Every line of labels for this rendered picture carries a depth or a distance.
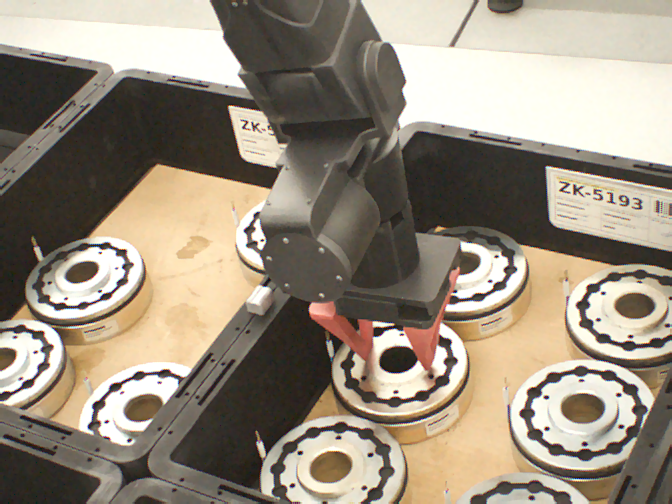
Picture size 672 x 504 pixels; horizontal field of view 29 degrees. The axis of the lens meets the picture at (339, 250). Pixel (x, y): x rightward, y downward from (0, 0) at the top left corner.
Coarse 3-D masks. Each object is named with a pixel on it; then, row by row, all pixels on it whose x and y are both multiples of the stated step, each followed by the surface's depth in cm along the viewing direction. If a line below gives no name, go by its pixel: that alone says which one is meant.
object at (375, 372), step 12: (396, 336) 99; (372, 348) 98; (384, 348) 98; (396, 348) 98; (408, 348) 98; (372, 360) 97; (372, 372) 96; (384, 372) 96; (408, 372) 96; (420, 372) 95; (384, 384) 96; (396, 384) 95; (408, 384) 95
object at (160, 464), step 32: (416, 128) 107; (448, 128) 107; (576, 160) 101; (608, 160) 100; (640, 160) 100; (256, 320) 93; (224, 384) 89; (192, 416) 87; (160, 448) 85; (640, 448) 79; (192, 480) 83; (224, 480) 82; (640, 480) 77
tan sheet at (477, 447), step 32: (544, 256) 108; (544, 288) 105; (544, 320) 103; (480, 352) 101; (512, 352) 101; (544, 352) 100; (480, 384) 99; (512, 384) 98; (320, 416) 99; (480, 416) 96; (416, 448) 95; (448, 448) 94; (480, 448) 94; (416, 480) 93; (448, 480) 92; (480, 480) 92
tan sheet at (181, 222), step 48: (144, 192) 124; (192, 192) 122; (240, 192) 121; (144, 240) 118; (192, 240) 117; (192, 288) 112; (240, 288) 111; (144, 336) 108; (192, 336) 108; (96, 384) 105
